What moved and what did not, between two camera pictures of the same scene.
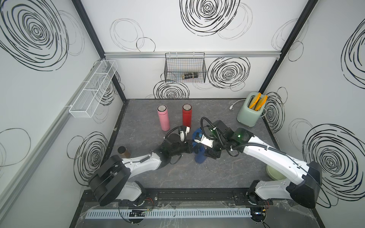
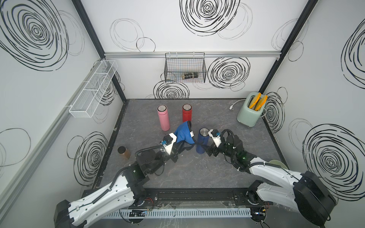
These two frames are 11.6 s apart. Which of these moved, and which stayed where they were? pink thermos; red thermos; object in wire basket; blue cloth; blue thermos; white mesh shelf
Moved: blue cloth; blue thermos
Stayed: object in wire basket; red thermos; pink thermos; white mesh shelf
